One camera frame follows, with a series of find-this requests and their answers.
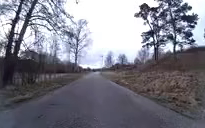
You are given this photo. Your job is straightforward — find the thin pole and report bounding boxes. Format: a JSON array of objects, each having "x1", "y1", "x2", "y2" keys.
[{"x1": 100, "y1": 54, "x2": 105, "y2": 69}]

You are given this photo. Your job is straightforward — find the distant bare tree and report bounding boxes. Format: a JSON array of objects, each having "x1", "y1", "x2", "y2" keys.
[
  {"x1": 117, "y1": 53, "x2": 129, "y2": 66},
  {"x1": 103, "y1": 50, "x2": 115, "y2": 68}
]

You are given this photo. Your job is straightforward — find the grey asphalt path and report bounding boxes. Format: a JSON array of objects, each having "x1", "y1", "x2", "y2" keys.
[{"x1": 0, "y1": 71, "x2": 205, "y2": 128}]

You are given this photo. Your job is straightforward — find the dry grass slope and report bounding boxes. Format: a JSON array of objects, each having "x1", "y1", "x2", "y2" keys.
[{"x1": 101, "y1": 68, "x2": 205, "y2": 116}]

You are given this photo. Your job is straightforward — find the dark fence with hedge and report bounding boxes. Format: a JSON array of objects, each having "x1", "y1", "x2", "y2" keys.
[{"x1": 0, "y1": 53, "x2": 88, "y2": 91}]

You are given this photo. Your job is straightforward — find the leaf-strewn grass verge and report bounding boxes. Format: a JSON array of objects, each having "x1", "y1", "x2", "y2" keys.
[{"x1": 0, "y1": 71, "x2": 89, "y2": 111}]

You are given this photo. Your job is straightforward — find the tall pine trees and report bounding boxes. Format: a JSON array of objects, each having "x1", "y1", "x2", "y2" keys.
[{"x1": 133, "y1": 0, "x2": 200, "y2": 63}]

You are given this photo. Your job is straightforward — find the row of bare trees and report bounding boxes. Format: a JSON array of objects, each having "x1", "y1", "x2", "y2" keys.
[{"x1": 0, "y1": 0, "x2": 94, "y2": 86}]

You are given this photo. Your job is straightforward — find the brown bare bushes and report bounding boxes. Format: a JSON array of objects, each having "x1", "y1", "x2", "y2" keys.
[{"x1": 136, "y1": 45, "x2": 205, "y2": 73}]

